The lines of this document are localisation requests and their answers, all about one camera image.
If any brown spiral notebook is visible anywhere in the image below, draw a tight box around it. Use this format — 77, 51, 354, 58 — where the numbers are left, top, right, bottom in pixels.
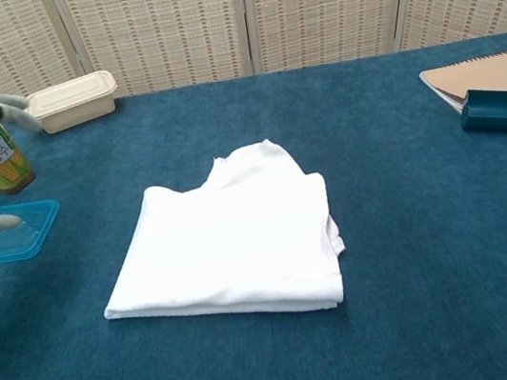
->
416, 48, 507, 120

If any woven folding screen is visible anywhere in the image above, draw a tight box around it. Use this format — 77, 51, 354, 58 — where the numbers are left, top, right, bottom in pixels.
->
0, 0, 507, 120

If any blue transparent plastic lid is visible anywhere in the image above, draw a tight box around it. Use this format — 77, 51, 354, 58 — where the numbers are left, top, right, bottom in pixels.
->
0, 197, 69, 265

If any teal pencil case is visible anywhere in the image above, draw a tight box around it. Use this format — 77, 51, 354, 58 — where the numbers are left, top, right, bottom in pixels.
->
455, 83, 507, 148

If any white t-shirt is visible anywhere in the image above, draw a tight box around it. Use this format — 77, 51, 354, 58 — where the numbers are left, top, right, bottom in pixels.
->
80, 129, 355, 345

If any beige lidded food container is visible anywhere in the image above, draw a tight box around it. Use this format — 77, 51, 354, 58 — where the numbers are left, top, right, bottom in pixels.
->
22, 69, 123, 138

